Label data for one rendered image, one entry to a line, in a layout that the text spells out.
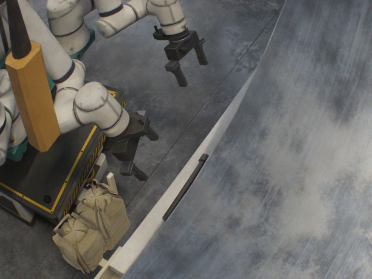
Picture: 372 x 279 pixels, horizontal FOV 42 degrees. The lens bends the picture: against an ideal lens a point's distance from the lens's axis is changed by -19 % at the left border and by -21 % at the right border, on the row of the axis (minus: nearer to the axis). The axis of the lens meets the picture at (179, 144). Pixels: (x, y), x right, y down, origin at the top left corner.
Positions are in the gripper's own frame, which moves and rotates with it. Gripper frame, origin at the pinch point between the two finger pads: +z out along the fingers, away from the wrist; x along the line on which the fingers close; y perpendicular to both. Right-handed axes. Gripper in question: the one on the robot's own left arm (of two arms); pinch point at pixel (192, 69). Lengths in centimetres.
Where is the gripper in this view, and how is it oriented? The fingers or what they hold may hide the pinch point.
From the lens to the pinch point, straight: 191.0
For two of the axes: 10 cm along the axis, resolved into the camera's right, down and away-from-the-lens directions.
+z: 3.1, 7.6, 5.8
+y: 7.9, 1.3, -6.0
